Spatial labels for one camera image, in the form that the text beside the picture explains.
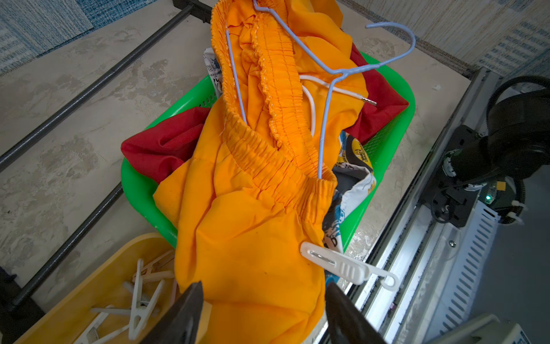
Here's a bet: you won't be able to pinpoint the grey clothespin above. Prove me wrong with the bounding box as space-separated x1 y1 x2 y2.
90 281 160 317

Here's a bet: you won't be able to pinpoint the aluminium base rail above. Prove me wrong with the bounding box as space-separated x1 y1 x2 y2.
313 66 550 344

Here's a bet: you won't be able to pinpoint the blue wire hanger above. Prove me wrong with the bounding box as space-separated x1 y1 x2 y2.
224 0 417 180

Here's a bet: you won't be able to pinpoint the yellow plastic tray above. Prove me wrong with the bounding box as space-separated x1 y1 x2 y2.
18 234 211 343

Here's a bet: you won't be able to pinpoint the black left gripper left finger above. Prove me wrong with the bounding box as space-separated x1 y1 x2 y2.
140 282 204 344

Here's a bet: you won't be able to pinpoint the wooden clothespin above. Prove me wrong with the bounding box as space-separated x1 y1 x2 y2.
132 250 175 283

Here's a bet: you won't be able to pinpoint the green plastic basket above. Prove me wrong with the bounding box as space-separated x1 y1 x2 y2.
121 60 415 254

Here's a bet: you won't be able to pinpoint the white blue patterned shorts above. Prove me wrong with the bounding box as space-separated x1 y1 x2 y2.
203 44 382 255

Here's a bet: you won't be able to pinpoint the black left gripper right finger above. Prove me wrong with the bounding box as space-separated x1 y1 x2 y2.
325 282 385 344

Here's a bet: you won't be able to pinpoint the black clothes rack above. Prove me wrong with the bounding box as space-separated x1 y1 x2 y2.
1 1 210 343

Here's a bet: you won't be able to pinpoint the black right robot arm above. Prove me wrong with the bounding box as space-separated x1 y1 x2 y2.
442 75 549 184

